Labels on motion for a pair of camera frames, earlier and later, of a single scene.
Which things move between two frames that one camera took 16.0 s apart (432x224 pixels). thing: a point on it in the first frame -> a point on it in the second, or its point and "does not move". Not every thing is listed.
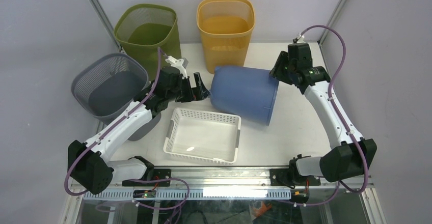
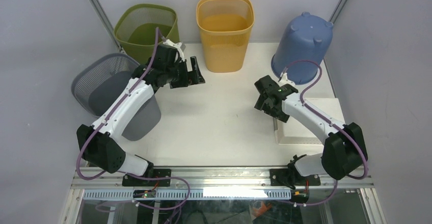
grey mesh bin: (103, 85) does not move
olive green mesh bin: (141, 29) does not move
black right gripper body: (282, 69) -> (274, 113)
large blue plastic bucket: (247, 93) -> (306, 37)
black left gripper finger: (199, 82) -> (198, 78)
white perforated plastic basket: (209, 136) -> (294, 132)
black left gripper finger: (200, 92) -> (183, 83)
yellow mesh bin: (226, 24) does not move
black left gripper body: (183, 92) -> (179, 71)
